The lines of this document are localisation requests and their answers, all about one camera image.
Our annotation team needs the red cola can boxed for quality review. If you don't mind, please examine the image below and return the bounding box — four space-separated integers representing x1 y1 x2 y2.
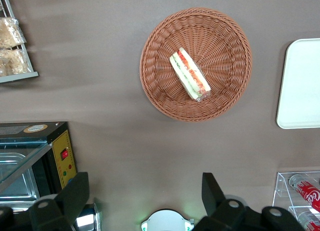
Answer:
288 174 320 213
297 210 320 231

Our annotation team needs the white plastic tray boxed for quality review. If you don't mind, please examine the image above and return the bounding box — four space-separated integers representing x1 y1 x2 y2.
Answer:
276 37 320 130

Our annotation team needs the round brown wicker basket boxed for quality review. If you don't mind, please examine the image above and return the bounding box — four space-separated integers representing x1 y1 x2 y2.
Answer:
139 7 253 123

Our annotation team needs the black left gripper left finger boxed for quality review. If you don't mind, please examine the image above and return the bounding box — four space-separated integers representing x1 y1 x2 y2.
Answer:
0 171 90 231

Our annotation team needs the steel pan in warmer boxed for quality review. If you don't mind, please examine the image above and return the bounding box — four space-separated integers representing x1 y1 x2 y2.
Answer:
0 152 41 202

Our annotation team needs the packaged bread in clear bag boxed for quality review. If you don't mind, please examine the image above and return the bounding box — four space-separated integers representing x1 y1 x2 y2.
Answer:
0 48 33 77
0 16 27 49

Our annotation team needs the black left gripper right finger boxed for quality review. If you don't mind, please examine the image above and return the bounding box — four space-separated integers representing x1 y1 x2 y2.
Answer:
191 172 306 231

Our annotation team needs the clear acrylic can holder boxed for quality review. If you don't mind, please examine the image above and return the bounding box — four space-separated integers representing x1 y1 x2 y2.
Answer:
272 170 320 231

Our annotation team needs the black food warmer yellow panel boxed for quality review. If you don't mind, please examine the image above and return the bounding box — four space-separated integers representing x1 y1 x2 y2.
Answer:
0 121 78 212

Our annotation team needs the plastic-wrapped triangle sandwich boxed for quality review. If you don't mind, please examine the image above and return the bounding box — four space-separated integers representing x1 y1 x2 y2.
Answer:
169 47 212 103

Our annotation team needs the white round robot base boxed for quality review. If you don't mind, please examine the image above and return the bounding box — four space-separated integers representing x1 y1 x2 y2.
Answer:
140 208 195 231

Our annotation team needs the grey metal shelf rack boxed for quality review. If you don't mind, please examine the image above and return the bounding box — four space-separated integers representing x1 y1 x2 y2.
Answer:
0 0 40 84

